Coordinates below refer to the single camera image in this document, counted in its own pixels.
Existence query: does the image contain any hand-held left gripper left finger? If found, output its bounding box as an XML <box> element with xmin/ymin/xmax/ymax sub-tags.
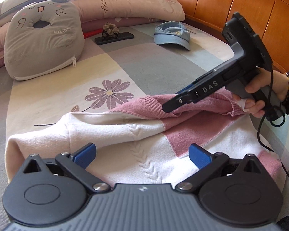
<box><xmin>23</xmin><ymin>142</ymin><xmax>112</xmax><ymax>194</ymax></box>

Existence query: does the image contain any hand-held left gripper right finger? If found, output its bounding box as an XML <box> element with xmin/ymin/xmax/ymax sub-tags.
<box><xmin>175</xmin><ymin>143</ymin><xmax>262</xmax><ymax>194</ymax></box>

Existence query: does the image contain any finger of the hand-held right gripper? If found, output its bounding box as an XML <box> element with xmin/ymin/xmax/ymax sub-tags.
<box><xmin>175</xmin><ymin>71</ymin><xmax>216</xmax><ymax>96</ymax></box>
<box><xmin>162</xmin><ymin>93</ymin><xmax>196</xmax><ymax>113</ymax></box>

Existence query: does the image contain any pink and white knit sweater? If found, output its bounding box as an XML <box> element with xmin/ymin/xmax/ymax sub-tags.
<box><xmin>5</xmin><ymin>88</ymin><xmax>289</xmax><ymax>193</ymax></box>

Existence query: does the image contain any person's right hand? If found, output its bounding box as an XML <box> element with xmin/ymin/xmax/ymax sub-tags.
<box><xmin>232</xmin><ymin>68</ymin><xmax>289</xmax><ymax>118</ymax></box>

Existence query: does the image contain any blue cap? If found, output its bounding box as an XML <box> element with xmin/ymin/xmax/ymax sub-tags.
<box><xmin>154</xmin><ymin>21</ymin><xmax>191</xmax><ymax>51</ymax></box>

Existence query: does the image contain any wooden headboard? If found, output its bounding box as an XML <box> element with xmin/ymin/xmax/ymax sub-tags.
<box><xmin>134</xmin><ymin>0</ymin><xmax>289</xmax><ymax>74</ymax></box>

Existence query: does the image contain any fabric flower clip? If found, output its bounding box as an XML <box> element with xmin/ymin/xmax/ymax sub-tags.
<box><xmin>101</xmin><ymin>22</ymin><xmax>120</xmax><ymax>39</ymax></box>

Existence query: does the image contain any folded pink quilt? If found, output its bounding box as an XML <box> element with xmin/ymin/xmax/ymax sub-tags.
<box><xmin>0</xmin><ymin>0</ymin><xmax>185</xmax><ymax>73</ymax></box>

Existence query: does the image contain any red stick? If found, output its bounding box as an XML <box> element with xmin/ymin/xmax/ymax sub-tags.
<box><xmin>83</xmin><ymin>29</ymin><xmax>103</xmax><ymax>39</ymax></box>

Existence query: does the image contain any grey cat face cushion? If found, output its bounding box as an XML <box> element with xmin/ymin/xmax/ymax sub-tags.
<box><xmin>3</xmin><ymin>0</ymin><xmax>85</xmax><ymax>81</ymax></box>

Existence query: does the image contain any grey patterned pillow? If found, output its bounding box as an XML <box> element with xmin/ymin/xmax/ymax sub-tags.
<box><xmin>0</xmin><ymin>0</ymin><xmax>70</xmax><ymax>27</ymax></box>

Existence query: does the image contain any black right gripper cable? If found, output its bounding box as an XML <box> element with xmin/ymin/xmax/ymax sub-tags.
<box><xmin>256</xmin><ymin>70</ymin><xmax>289</xmax><ymax>193</ymax></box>

